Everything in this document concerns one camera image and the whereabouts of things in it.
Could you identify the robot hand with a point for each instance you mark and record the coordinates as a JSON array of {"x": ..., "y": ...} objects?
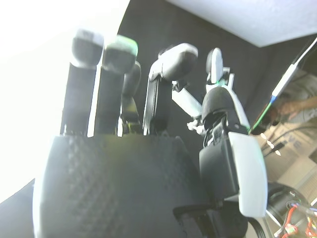
[{"x": 119, "y": 186}]

